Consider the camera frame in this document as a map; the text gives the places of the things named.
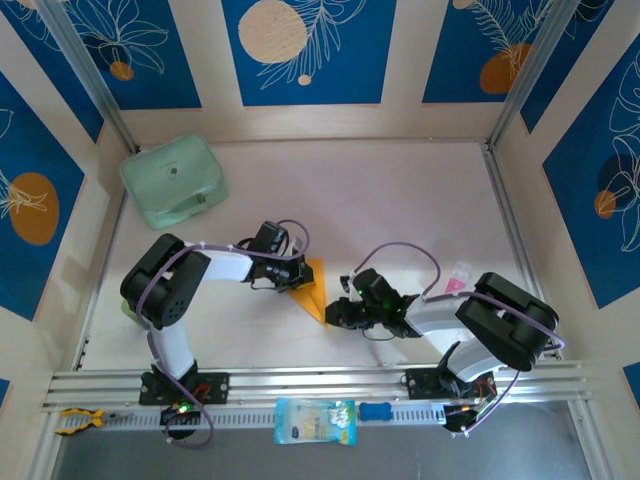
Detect orange paper sheet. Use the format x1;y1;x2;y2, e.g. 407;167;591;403
288;256;329;328

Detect small pink bottle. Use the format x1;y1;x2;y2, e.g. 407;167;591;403
444;260;474;295

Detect wet wipes pack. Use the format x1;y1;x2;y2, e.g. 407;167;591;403
273;397;359;447

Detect mint green zip pouch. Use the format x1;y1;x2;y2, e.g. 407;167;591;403
119;133;231;231

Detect wide aluminium rail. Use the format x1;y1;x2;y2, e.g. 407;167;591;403
42;359;594;413

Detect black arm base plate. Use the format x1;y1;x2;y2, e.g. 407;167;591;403
403;368;497;401
138;371;231;407

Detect slotted grey cable duct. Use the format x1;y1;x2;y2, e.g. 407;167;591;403
52;403;450;434

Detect yellow handled pliers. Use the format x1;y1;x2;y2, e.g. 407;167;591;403
53;407;134;436

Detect aluminium frame post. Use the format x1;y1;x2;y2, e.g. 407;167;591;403
37;0;140;154
486;0;584;152

